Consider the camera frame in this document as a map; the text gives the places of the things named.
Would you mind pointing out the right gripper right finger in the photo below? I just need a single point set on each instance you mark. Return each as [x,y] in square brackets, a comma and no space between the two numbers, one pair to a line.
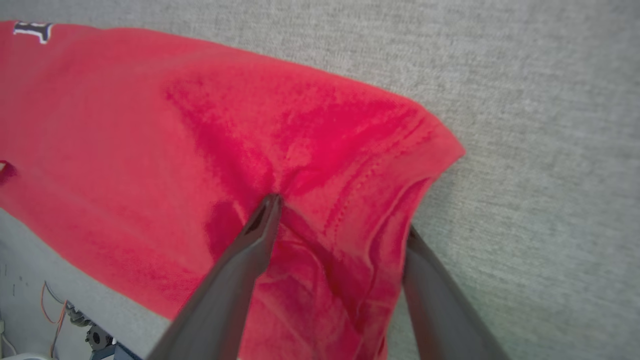
[445,320]

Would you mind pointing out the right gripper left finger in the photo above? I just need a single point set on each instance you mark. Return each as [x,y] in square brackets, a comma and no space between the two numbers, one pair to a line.
[225,290]

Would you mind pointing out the red and white jersey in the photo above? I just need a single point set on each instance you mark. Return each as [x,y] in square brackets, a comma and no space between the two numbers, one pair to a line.
[200,150]

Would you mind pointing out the robot base hardware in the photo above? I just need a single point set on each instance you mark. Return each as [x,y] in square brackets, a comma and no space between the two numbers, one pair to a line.
[97,337]

